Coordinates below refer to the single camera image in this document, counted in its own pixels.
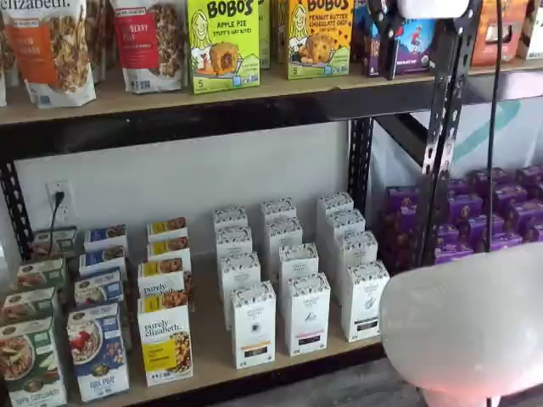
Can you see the white wall outlet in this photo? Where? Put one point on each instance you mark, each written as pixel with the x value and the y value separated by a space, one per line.
pixel 66 210

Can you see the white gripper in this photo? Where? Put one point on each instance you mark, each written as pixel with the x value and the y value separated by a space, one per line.
pixel 432 7

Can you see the white sheet teal print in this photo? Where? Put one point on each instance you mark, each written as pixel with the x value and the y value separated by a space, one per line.
pixel 517 127

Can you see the white box orange strip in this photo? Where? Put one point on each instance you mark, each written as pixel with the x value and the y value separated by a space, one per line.
pixel 253 326
pixel 230 216
pixel 233 241
pixel 237 271

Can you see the particle board shelf panel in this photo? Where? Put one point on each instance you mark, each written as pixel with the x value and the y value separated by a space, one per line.
pixel 127 102
pixel 509 68
pixel 212 339

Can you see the orange snack box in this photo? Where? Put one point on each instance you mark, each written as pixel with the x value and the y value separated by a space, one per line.
pixel 513 38

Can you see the black metal shelf frame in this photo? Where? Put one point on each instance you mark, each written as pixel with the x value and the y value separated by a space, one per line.
pixel 468 38
pixel 169 127

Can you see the orange Bobo's peanut butter box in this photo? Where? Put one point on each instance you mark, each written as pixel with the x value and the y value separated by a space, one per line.
pixel 320 42

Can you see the white yellow purely elizabeth box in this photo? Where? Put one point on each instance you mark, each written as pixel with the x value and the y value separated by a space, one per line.
pixel 165 339
pixel 161 277
pixel 169 250
pixel 167 226

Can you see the white box pink strip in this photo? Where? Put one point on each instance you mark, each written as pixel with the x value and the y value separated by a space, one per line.
pixel 278 207
pixel 283 237
pixel 307 313
pixel 299 258

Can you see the purple Annie's snack box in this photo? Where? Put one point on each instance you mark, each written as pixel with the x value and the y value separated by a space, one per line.
pixel 454 254
pixel 511 199
pixel 459 187
pixel 535 233
pixel 399 229
pixel 526 214
pixel 507 240
pixel 481 180
pixel 405 201
pixel 448 234
pixel 474 231
pixel 530 174
pixel 466 207

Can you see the red label granola bag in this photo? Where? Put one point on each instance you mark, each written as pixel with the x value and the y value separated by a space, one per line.
pixel 148 46

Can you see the green oatmeal box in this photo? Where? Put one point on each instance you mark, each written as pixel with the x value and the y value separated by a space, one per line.
pixel 40 275
pixel 29 364
pixel 61 241
pixel 25 305

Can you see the green Bobo's apple pie box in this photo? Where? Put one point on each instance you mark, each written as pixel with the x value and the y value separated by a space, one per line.
pixel 222 46
pixel 264 34

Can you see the white brown snack box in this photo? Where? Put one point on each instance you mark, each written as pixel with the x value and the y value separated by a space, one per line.
pixel 533 34

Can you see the blue oatmeal box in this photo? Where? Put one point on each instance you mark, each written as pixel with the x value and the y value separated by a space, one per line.
pixel 106 237
pixel 97 352
pixel 102 258
pixel 99 288

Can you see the orange label granola bag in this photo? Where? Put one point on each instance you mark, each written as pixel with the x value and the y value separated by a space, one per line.
pixel 46 51

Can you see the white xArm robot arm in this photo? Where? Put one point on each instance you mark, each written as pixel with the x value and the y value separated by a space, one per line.
pixel 458 322

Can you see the blue purple Zbar box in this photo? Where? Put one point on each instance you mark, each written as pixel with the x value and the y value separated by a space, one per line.
pixel 420 42

